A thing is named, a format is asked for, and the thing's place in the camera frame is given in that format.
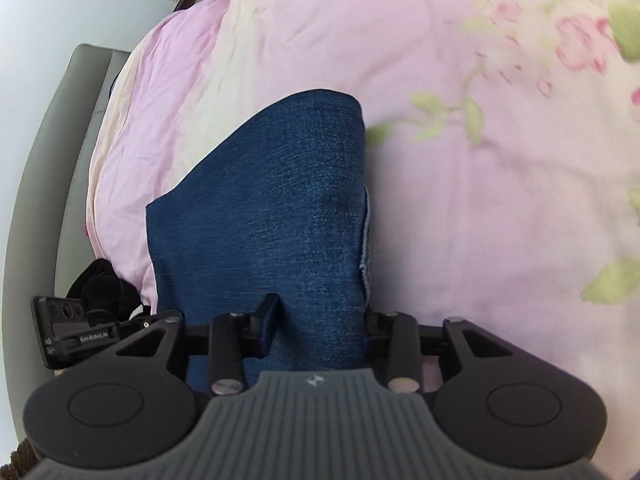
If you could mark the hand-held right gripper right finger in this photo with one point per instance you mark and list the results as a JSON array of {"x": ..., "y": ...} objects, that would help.
[{"x": 403, "y": 350}]

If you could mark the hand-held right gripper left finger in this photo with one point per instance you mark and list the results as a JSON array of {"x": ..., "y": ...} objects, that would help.
[{"x": 269, "y": 325}]

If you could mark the blue denim pants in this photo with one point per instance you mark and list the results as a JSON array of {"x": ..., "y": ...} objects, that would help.
[{"x": 270, "y": 220}]

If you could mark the brown rug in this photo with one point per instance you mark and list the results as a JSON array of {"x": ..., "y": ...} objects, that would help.
[{"x": 14, "y": 460}]

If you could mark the grey padded headboard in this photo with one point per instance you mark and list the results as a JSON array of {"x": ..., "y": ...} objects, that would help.
[{"x": 55, "y": 160}]

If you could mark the pink floral bed sheet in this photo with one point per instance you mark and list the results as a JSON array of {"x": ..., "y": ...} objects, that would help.
[{"x": 450, "y": 175}]

